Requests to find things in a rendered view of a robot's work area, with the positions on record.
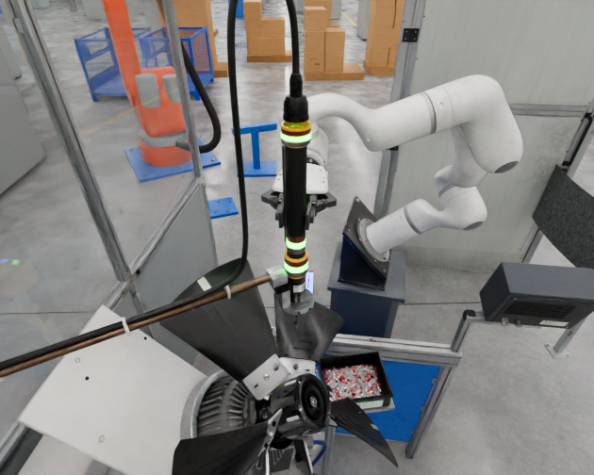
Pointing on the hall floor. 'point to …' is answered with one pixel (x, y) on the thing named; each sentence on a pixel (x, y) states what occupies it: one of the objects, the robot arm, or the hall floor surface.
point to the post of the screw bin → (328, 450)
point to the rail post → (430, 411)
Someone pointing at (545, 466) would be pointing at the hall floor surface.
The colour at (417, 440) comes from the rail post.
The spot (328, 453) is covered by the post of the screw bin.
